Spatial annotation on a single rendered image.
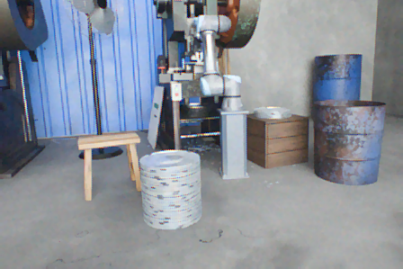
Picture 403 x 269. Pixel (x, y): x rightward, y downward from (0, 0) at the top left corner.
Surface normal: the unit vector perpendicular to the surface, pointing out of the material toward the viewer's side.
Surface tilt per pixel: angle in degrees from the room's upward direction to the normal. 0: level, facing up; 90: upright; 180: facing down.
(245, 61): 90
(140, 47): 90
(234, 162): 90
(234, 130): 90
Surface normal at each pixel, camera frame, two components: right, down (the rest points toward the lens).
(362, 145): 0.04, 0.20
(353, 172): -0.25, 0.20
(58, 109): 0.29, 0.15
